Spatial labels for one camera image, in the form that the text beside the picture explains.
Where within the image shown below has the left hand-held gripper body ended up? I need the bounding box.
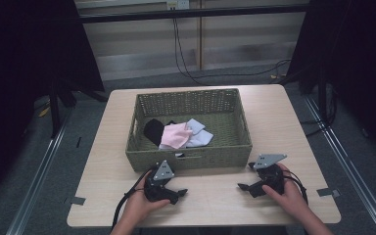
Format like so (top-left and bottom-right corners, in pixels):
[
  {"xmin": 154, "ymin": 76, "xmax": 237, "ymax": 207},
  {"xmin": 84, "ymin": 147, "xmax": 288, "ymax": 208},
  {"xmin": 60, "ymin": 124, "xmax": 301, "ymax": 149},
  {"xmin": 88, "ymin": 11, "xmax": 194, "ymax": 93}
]
[{"xmin": 143, "ymin": 159, "xmax": 180, "ymax": 204}]

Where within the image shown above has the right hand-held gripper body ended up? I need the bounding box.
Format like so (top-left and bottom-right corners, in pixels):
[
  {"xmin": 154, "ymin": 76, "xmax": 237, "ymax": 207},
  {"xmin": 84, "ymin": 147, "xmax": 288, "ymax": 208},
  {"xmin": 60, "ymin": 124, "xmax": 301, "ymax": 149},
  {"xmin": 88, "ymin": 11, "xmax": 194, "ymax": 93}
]
[{"xmin": 250, "ymin": 153, "xmax": 289, "ymax": 199}]

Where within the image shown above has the person's right hand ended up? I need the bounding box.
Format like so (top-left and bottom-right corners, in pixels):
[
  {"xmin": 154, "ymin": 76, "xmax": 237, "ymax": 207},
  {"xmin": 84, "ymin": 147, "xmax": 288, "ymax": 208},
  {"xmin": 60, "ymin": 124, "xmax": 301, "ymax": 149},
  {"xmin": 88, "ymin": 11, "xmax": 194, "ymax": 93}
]
[{"xmin": 261, "ymin": 163, "xmax": 310, "ymax": 221}]

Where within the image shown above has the person's left hand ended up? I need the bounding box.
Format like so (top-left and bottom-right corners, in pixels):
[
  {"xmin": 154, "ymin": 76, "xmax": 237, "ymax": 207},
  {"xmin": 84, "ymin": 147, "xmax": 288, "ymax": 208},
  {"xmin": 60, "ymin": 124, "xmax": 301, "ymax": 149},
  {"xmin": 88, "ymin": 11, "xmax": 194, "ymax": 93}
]
[{"xmin": 124, "ymin": 180, "xmax": 171, "ymax": 225}]

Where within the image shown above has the pink sock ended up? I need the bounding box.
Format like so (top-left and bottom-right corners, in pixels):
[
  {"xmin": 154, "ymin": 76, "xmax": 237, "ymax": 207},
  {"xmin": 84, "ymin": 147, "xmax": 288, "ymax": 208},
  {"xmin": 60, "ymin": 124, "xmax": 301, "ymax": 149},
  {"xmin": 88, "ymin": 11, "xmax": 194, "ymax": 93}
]
[{"xmin": 159, "ymin": 121, "xmax": 194, "ymax": 151}]

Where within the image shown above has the black sock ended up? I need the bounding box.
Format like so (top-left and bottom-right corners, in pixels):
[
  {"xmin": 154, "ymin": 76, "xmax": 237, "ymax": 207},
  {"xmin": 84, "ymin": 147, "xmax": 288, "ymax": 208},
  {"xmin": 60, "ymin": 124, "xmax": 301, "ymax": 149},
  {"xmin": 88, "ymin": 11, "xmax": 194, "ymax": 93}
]
[{"xmin": 143, "ymin": 117, "xmax": 166, "ymax": 148}]

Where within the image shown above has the light blue sock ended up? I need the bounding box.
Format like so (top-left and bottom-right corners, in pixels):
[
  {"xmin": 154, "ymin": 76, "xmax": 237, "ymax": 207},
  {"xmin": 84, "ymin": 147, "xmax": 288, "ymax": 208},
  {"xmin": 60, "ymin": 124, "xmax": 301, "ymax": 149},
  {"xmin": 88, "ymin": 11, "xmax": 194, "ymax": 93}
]
[{"xmin": 185, "ymin": 117, "xmax": 215, "ymax": 149}]

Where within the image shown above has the grey tape piece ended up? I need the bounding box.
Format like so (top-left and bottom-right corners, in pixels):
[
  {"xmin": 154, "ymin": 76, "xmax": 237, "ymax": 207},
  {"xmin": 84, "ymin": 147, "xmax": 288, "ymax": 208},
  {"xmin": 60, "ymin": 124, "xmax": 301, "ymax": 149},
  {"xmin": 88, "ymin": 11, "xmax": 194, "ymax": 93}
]
[
  {"xmin": 316, "ymin": 187, "xmax": 341, "ymax": 198},
  {"xmin": 70, "ymin": 196, "xmax": 87, "ymax": 207}
]

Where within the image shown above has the green woven basket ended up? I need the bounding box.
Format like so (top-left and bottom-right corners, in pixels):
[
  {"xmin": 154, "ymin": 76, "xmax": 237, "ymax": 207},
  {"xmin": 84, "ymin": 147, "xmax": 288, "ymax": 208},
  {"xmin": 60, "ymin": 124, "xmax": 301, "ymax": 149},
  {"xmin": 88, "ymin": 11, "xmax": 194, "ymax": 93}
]
[{"xmin": 125, "ymin": 87, "xmax": 254, "ymax": 173}]

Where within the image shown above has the black metal stand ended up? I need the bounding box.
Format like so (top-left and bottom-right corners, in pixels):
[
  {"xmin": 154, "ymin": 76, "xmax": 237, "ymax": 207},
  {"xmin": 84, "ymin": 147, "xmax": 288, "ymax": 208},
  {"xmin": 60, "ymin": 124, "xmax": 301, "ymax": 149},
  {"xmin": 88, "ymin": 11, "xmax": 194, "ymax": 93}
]
[
  {"xmin": 316, "ymin": 63, "xmax": 330, "ymax": 126},
  {"xmin": 47, "ymin": 72, "xmax": 77, "ymax": 139}
]

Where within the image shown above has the black curtain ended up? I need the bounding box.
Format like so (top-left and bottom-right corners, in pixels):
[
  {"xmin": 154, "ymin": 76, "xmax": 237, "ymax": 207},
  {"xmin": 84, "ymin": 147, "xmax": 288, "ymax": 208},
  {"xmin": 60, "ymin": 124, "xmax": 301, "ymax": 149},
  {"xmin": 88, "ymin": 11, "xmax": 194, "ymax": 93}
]
[
  {"xmin": 286, "ymin": 0, "xmax": 376, "ymax": 165},
  {"xmin": 0, "ymin": 0, "xmax": 106, "ymax": 209}
]

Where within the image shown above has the black horizontal bar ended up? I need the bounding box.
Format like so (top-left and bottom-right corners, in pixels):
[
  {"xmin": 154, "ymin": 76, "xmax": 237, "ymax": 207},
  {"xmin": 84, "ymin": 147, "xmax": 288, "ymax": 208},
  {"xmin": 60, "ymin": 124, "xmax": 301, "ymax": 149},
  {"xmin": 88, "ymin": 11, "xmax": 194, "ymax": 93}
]
[{"xmin": 77, "ymin": 4, "xmax": 311, "ymax": 24}]

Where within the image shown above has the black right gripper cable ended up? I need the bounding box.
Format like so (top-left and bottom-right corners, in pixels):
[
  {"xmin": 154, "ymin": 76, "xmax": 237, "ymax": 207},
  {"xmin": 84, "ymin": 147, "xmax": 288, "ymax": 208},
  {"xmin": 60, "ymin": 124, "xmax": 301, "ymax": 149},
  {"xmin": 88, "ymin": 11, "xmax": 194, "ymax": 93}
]
[{"xmin": 283, "ymin": 169, "xmax": 309, "ymax": 207}]

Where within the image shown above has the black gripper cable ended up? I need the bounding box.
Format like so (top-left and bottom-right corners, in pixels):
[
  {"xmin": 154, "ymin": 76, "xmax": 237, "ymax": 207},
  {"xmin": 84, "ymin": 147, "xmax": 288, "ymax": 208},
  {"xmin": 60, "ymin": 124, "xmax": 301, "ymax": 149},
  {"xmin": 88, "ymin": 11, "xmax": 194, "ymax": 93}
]
[
  {"xmin": 111, "ymin": 165, "xmax": 156, "ymax": 231},
  {"xmin": 283, "ymin": 169, "xmax": 309, "ymax": 207}
]

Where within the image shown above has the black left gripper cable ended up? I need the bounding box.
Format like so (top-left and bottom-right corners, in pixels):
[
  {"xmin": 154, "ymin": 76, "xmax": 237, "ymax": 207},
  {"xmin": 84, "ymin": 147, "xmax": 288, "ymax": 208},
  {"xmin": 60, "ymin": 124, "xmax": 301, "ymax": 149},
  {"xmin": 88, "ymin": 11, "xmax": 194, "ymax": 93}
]
[{"xmin": 111, "ymin": 165, "xmax": 156, "ymax": 231}]

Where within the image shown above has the black floor cable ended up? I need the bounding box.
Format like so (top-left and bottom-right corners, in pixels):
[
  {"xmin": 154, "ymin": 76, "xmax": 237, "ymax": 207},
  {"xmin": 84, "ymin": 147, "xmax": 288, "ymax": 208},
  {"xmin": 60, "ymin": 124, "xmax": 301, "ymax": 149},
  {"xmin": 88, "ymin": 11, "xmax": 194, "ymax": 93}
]
[{"xmin": 299, "ymin": 82, "xmax": 339, "ymax": 137}]

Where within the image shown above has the metal floor rail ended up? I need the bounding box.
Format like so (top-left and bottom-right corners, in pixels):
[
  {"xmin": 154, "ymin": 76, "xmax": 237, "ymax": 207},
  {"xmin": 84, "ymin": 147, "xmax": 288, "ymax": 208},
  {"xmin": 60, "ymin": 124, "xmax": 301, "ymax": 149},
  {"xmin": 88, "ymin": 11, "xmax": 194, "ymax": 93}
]
[
  {"xmin": 303, "ymin": 93, "xmax": 376, "ymax": 235},
  {"xmin": 5, "ymin": 112, "xmax": 71, "ymax": 235}
]

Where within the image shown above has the black wall cable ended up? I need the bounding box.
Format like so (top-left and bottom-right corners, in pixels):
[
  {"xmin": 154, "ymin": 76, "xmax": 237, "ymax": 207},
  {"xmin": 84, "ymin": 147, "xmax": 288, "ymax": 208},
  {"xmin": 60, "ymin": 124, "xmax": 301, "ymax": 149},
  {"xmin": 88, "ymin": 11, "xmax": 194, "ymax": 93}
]
[{"xmin": 172, "ymin": 18, "xmax": 292, "ymax": 87}]

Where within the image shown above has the white wall socket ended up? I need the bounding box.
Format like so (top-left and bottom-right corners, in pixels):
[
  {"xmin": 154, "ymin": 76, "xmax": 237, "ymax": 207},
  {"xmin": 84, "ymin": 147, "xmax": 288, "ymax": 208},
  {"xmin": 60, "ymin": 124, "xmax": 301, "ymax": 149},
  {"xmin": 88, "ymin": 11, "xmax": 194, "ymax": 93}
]
[{"xmin": 165, "ymin": 0, "xmax": 190, "ymax": 11}]

